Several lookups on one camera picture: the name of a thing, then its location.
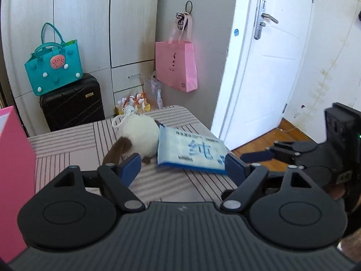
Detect blue white tissue pack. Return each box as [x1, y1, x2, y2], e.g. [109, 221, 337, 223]
[157, 124, 229, 175]

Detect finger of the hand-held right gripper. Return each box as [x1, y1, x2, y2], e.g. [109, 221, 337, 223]
[261, 172, 287, 195]
[240, 140, 320, 166]

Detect pink storage box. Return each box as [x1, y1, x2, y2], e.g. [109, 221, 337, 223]
[0, 106, 37, 263]

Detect teal tote bag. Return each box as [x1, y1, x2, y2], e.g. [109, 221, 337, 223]
[24, 23, 83, 96]

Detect black suitcase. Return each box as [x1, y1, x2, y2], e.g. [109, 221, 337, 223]
[39, 73, 106, 133]

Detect person's right hand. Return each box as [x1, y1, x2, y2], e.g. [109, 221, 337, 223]
[327, 183, 348, 201]

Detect pink paper bag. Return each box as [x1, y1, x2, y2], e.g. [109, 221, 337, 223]
[155, 15, 198, 93]

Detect white round plush toy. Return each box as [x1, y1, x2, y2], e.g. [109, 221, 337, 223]
[102, 106, 161, 166]

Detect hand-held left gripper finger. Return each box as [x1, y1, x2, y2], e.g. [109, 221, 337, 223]
[53, 152, 145, 214]

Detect light wooden wardrobe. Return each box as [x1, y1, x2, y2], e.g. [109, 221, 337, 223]
[0, 0, 161, 136]

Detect silver door handle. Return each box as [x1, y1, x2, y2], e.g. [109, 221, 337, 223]
[254, 0, 279, 40]

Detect striped bed sheet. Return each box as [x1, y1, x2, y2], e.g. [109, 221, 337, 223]
[27, 106, 240, 204]

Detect clear plastic bag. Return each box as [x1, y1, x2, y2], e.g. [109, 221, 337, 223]
[144, 70, 164, 110]

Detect white door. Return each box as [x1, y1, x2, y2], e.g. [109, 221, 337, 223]
[211, 0, 315, 151]

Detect black hair ties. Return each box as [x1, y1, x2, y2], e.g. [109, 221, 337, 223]
[176, 1, 194, 31]

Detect yellow box of small toys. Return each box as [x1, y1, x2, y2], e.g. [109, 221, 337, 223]
[114, 93, 151, 116]

